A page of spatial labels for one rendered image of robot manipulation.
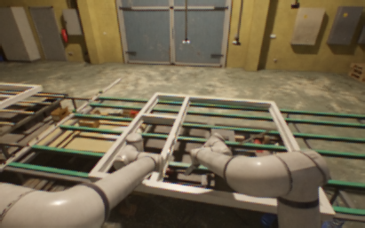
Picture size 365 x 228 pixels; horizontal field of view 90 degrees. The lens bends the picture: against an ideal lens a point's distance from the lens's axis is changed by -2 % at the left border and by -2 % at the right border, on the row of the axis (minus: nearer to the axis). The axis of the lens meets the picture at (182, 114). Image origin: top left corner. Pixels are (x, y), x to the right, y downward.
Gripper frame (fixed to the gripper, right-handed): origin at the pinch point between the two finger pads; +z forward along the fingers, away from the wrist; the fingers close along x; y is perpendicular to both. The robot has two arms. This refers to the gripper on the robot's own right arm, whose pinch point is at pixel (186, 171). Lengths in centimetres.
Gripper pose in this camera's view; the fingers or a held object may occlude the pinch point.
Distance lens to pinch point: 133.9
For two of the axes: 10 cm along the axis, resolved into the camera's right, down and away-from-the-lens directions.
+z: -6.6, 7.4, 1.3
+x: -1.7, 0.3, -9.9
